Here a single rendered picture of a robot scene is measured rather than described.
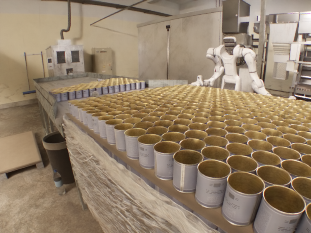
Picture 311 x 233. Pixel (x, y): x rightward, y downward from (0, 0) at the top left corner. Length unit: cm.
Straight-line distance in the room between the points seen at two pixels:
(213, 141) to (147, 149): 19
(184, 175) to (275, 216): 19
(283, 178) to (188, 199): 20
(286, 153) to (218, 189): 24
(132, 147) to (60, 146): 162
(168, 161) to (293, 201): 27
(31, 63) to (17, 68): 54
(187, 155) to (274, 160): 21
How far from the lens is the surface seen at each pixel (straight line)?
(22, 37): 771
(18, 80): 765
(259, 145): 55
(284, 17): 348
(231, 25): 303
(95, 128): 77
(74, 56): 642
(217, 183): 36
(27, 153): 315
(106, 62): 803
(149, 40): 468
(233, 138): 57
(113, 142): 66
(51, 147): 213
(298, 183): 42
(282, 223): 34
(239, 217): 37
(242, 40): 303
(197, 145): 50
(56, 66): 628
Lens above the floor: 143
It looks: 18 degrees down
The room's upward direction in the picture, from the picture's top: straight up
